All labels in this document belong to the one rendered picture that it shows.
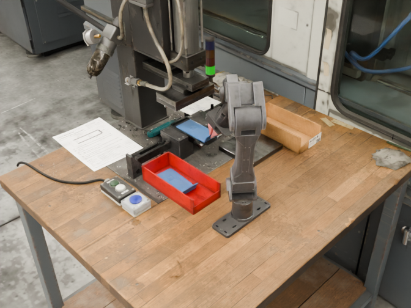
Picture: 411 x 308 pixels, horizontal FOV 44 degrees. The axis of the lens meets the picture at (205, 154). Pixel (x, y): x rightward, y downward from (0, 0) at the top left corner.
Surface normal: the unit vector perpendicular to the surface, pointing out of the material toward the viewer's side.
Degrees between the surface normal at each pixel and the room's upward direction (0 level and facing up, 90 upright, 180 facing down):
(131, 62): 90
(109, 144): 0
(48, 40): 90
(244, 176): 103
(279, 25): 90
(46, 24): 90
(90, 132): 0
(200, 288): 0
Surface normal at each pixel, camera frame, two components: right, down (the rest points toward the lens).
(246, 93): 0.05, 0.16
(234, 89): 0.03, -0.29
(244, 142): 0.07, 0.74
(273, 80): -0.76, 0.39
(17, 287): -0.02, -0.82
